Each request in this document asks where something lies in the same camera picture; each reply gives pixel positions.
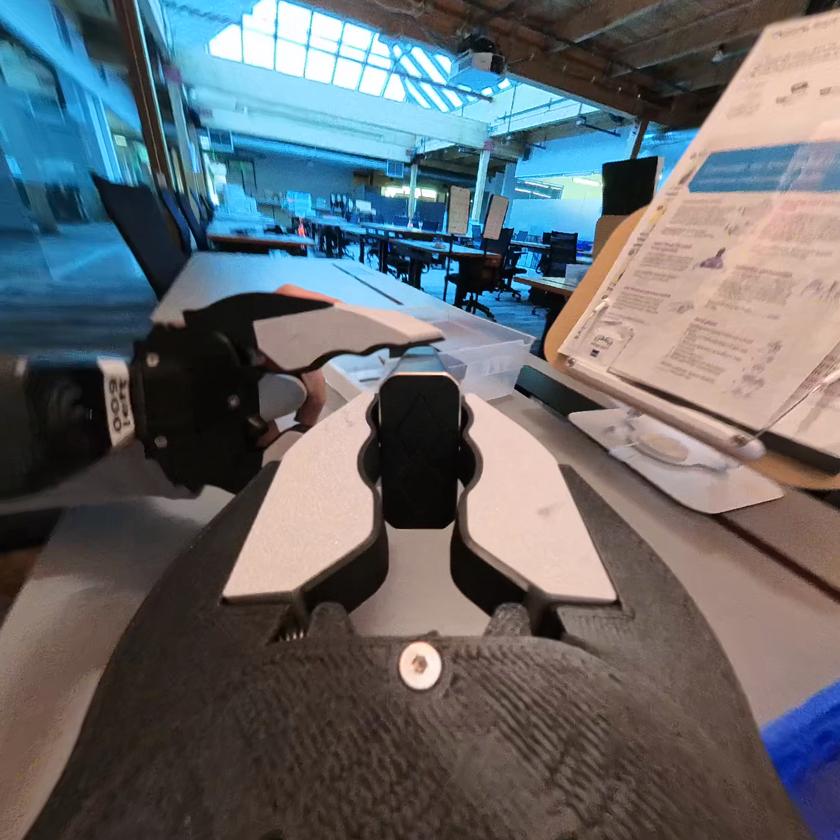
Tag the white notice board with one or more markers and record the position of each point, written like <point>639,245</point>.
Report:
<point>495,216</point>
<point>459,210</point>

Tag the black and silver adapter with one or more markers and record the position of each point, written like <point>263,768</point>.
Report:
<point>420,453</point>

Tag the black office chair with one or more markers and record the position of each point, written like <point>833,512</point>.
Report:
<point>502,262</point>

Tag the white ceiling unit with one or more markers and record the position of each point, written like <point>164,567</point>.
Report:
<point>479,62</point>

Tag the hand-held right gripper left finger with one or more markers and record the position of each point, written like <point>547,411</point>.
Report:
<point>308,525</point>

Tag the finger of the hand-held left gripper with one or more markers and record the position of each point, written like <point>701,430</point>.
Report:
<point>328,334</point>

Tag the blue plastic bin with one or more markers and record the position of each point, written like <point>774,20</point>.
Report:
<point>807,754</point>

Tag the person's left hand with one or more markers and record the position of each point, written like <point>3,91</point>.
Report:
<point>313,400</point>

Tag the round wooden board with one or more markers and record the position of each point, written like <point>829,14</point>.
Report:
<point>590,289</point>

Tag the laminated instruction sheet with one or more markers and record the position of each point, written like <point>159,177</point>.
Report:
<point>735,275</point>

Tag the white support column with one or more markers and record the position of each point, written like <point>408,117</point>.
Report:
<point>481,177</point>

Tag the clear plastic bin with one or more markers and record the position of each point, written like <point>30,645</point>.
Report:
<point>492,354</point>

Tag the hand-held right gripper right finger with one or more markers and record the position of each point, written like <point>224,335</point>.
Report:
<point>525,525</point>

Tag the black chair backrest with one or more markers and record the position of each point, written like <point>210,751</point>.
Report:
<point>141,236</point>

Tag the long wooden office table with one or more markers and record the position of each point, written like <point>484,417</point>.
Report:
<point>433,248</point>

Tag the black panel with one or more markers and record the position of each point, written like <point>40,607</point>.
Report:
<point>630,187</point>

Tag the grey desk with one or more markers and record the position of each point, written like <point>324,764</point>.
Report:
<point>656,558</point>

